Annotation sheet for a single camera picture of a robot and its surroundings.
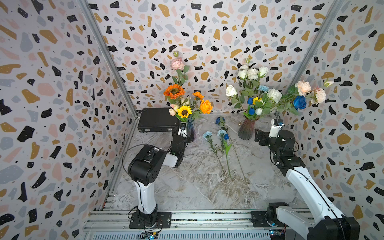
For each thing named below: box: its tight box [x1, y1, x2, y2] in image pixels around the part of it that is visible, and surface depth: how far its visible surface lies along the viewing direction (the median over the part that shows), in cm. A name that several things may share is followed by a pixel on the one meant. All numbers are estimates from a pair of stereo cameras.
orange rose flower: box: [200, 99, 213, 114], surface depth 77 cm
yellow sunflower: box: [177, 105, 193, 119], surface depth 80 cm
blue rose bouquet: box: [293, 95, 307, 111], surface depth 68 cm
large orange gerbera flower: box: [163, 84, 186, 100], surface depth 73 cm
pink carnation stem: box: [170, 50, 190, 85], surface depth 89 cm
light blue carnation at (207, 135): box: [202, 131, 224, 169], surface depth 105 cm
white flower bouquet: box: [225, 58, 298, 120], surface depth 87 cm
